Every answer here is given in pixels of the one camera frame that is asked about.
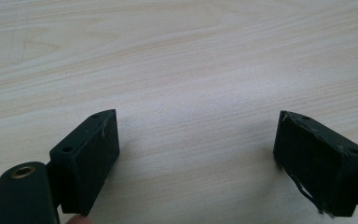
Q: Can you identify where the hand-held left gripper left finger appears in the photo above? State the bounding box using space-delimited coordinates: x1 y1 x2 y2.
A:
48 108 121 217

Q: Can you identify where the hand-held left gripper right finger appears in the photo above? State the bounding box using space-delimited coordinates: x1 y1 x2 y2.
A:
272 109 358 218

